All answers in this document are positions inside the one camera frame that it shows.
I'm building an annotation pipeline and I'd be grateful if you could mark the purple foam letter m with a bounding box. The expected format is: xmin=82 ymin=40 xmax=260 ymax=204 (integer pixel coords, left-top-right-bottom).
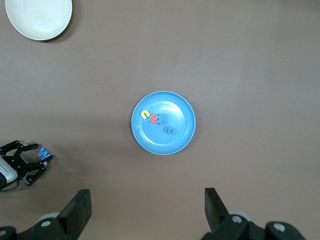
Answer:
xmin=157 ymin=112 xmax=169 ymax=127

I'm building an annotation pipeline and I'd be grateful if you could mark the blue foam capital letter W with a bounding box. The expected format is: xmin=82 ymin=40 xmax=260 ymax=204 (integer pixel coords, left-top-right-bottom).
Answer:
xmin=37 ymin=147 xmax=54 ymax=162

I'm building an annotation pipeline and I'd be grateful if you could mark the beige plate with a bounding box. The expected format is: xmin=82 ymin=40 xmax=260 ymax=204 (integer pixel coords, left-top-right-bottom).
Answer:
xmin=4 ymin=0 xmax=73 ymax=42

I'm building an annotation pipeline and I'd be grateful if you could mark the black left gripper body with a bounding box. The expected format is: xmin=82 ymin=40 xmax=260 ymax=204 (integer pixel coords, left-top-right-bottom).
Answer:
xmin=0 ymin=140 xmax=29 ymax=176

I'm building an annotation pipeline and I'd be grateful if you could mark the blue plate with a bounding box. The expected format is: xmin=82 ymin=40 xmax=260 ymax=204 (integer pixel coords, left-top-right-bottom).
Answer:
xmin=130 ymin=90 xmax=197 ymax=157

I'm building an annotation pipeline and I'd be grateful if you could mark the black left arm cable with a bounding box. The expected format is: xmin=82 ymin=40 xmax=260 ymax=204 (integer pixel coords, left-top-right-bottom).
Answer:
xmin=0 ymin=179 xmax=21 ymax=194

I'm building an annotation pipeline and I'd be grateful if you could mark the red foam small letter w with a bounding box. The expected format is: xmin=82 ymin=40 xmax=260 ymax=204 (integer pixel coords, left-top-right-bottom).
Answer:
xmin=148 ymin=112 xmax=161 ymax=126

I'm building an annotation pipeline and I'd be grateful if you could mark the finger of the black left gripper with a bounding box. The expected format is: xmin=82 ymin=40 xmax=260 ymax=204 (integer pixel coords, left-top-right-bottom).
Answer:
xmin=25 ymin=160 xmax=49 ymax=188
xmin=20 ymin=142 xmax=40 ymax=152

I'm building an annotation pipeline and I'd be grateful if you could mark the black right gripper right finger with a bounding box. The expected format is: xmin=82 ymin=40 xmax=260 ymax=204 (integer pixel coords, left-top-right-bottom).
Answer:
xmin=201 ymin=187 xmax=308 ymax=240

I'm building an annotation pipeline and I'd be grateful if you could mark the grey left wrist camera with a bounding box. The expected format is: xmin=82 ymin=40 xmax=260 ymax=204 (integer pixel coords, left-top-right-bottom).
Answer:
xmin=0 ymin=156 xmax=19 ymax=185

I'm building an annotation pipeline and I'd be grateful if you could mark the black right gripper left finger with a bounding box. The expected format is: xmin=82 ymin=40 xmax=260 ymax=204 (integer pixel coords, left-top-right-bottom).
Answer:
xmin=0 ymin=188 xmax=92 ymax=240

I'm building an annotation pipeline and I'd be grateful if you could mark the blue foam letter a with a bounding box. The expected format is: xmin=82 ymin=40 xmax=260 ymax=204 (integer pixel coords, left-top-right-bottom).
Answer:
xmin=162 ymin=125 xmax=179 ymax=136

